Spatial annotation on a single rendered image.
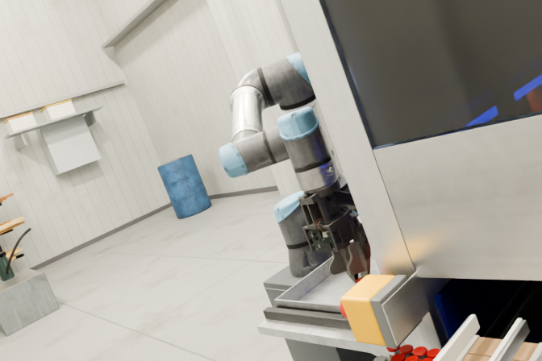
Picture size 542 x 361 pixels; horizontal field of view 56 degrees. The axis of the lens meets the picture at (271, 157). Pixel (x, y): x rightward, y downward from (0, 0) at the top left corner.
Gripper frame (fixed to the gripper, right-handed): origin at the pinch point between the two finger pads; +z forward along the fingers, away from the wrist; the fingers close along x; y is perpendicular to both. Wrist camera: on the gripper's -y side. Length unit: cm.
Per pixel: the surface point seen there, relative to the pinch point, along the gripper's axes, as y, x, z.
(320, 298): 1.5, -12.7, 5.2
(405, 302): 19.6, 25.3, -6.9
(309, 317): 10.8, -7.0, 3.9
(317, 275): -5.0, -18.7, 3.4
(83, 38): -388, -872, -278
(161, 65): -429, -712, -164
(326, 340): 13.6, -1.0, 6.3
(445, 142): 14.7, 35.8, -26.7
